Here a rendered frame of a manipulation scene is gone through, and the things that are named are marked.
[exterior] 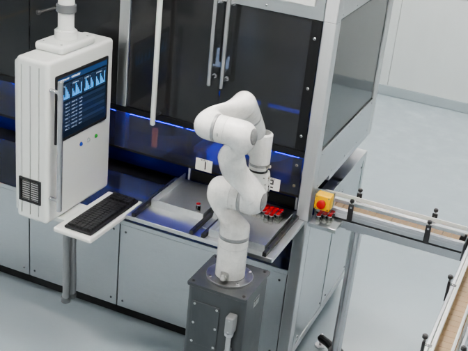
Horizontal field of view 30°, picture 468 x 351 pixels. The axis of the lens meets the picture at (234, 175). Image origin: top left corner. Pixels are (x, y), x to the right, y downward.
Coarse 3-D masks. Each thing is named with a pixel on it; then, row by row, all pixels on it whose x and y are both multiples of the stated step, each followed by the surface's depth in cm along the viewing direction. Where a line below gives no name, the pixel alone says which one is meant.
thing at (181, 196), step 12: (180, 180) 420; (168, 192) 409; (180, 192) 411; (192, 192) 412; (204, 192) 413; (156, 204) 394; (168, 204) 392; (180, 204) 399; (192, 204) 401; (204, 204) 402; (192, 216) 388; (204, 216) 388
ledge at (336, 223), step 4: (312, 220) 398; (336, 220) 400; (340, 220) 401; (312, 224) 395; (316, 224) 395; (320, 224) 395; (324, 224) 395; (332, 224) 396; (336, 224) 397; (340, 224) 397; (320, 228) 394; (324, 228) 394; (328, 228) 393; (332, 228) 393; (336, 228) 393; (332, 232) 393
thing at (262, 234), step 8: (248, 216) 395; (216, 224) 380; (256, 224) 389; (264, 224) 389; (272, 224) 390; (280, 224) 391; (216, 232) 373; (256, 232) 382; (264, 232) 383; (272, 232) 384; (256, 240) 375; (264, 240) 376; (272, 240) 374; (256, 248) 368; (264, 248) 366
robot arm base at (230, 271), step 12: (228, 252) 340; (240, 252) 341; (216, 264) 348; (228, 264) 342; (240, 264) 343; (216, 276) 348; (228, 276) 344; (240, 276) 346; (252, 276) 351; (228, 288) 343
